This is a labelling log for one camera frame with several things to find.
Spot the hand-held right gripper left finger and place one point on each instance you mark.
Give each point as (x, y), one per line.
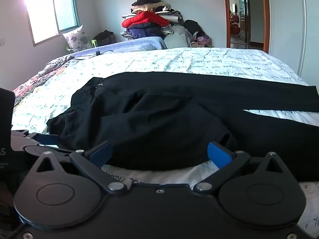
(99, 152)

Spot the white wardrobe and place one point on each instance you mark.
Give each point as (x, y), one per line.
(291, 29)

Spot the black pants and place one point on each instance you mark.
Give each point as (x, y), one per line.
(159, 119)

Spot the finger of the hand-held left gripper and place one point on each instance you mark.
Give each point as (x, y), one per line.
(47, 138)
(44, 151)

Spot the white printed bedsheet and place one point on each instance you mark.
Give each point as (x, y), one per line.
(199, 59)

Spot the pile of clothes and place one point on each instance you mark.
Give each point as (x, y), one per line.
(147, 20)

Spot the green framed window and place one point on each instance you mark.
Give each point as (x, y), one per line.
(44, 17)

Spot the grey floral cloth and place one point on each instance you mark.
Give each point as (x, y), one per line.
(56, 63)

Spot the black bag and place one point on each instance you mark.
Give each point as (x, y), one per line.
(104, 37)

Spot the colourful floral quilt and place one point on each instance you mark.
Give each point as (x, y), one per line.
(27, 89)

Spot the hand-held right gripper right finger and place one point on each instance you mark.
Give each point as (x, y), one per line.
(219, 154)

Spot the green plastic chair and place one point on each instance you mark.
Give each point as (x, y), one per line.
(94, 42)

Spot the floral pillow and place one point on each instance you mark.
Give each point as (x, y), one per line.
(76, 39)

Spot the blue textured blanket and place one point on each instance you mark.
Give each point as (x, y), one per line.
(129, 45)

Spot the brown wooden door frame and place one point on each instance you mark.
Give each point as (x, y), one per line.
(265, 17)

